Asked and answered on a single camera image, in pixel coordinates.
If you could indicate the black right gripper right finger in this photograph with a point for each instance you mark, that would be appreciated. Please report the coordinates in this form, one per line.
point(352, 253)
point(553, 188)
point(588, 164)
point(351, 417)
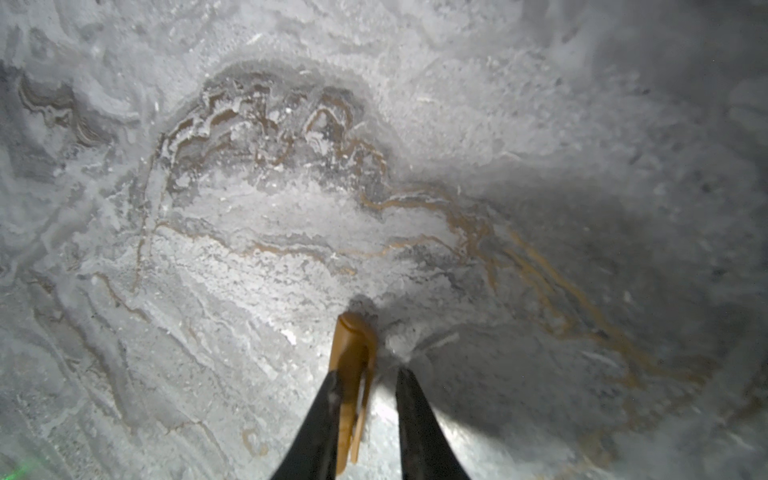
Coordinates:
point(424, 450)

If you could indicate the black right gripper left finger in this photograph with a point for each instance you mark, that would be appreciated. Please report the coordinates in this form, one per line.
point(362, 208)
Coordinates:
point(313, 453)

